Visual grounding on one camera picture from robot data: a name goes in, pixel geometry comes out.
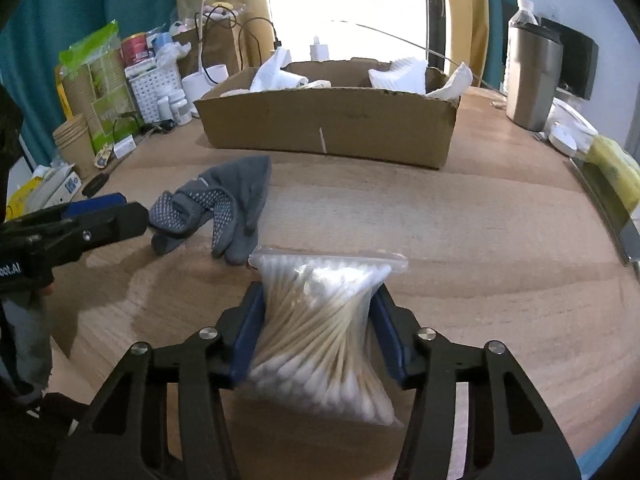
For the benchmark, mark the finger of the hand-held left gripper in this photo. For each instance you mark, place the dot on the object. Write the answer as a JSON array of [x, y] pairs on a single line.
[[117, 227], [97, 205]]

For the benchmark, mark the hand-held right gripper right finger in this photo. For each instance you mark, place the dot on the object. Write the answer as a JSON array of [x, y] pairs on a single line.
[[387, 330]]

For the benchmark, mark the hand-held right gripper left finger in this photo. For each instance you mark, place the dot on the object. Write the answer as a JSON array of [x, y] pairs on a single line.
[[247, 330]]

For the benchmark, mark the bag of cotton swabs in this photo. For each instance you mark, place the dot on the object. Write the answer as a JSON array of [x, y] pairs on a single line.
[[320, 330]]

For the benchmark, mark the grey dotted glove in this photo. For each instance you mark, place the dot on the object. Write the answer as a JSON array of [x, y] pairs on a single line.
[[220, 200]]

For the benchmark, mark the cardboard box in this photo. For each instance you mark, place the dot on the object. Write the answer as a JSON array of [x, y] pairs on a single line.
[[325, 122]]

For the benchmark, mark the white waffle towel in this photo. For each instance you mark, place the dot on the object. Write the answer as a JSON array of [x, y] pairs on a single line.
[[400, 74], [450, 85]]

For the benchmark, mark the white soft cloth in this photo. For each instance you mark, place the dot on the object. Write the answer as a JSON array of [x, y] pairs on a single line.
[[275, 72]]

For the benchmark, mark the white flat box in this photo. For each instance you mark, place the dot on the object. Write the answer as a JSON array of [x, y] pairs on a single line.
[[57, 185]]

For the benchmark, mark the small patterned item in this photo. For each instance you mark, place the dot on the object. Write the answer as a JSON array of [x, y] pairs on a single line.
[[104, 156]]

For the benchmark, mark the stack of brown paper cups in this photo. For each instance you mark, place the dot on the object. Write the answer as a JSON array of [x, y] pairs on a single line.
[[75, 147]]

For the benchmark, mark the small white box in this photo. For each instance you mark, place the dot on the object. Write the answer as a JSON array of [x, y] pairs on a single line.
[[125, 146]]

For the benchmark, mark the yellow packet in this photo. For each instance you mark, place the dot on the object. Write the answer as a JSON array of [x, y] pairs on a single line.
[[20, 202]]

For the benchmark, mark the person's grey trouser leg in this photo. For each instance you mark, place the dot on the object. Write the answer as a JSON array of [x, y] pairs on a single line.
[[25, 340]]

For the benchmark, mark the white pill bottle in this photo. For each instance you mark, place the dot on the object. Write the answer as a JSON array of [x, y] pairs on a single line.
[[164, 110], [181, 110]]

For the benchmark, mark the green paper cup package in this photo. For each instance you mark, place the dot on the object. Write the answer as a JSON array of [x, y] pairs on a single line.
[[97, 85]]

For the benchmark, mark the white perforated basket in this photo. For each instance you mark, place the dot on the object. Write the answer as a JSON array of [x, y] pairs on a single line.
[[152, 92]]

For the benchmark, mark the person's black shoe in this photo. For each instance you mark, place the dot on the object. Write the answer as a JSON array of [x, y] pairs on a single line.
[[40, 405]]

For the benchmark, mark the red can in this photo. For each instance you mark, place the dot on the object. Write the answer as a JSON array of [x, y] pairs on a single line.
[[137, 50]]

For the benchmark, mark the white desk lamp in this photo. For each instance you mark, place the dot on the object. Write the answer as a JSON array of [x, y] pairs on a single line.
[[205, 85]]

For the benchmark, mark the crumpled white plastic bag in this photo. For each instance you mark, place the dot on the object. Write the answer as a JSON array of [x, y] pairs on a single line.
[[172, 55]]

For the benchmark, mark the brown paper bag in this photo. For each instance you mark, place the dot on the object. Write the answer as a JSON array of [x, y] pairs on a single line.
[[220, 50]]

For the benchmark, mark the teal curtain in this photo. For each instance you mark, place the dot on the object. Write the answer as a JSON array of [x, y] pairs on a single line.
[[65, 0], [505, 10]]

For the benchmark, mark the yellow curtain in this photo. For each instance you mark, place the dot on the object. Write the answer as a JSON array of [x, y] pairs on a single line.
[[467, 20], [245, 5]]

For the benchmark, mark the metal knife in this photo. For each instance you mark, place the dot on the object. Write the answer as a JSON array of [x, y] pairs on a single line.
[[607, 210]]

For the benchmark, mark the white charger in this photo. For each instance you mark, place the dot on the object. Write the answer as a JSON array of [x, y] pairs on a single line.
[[320, 49]]

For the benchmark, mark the white round lid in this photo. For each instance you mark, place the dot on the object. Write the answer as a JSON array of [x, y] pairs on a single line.
[[570, 127]]

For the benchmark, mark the yellow green sponge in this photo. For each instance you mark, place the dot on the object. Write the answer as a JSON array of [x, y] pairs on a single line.
[[615, 165]]

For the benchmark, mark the stainless steel tumbler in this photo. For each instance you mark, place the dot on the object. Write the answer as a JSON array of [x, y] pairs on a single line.
[[532, 80]]

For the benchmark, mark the clear water bottle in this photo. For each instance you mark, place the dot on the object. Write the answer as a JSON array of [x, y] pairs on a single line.
[[522, 12]]

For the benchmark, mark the black wall box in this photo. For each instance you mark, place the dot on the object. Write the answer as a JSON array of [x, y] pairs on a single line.
[[575, 55]]

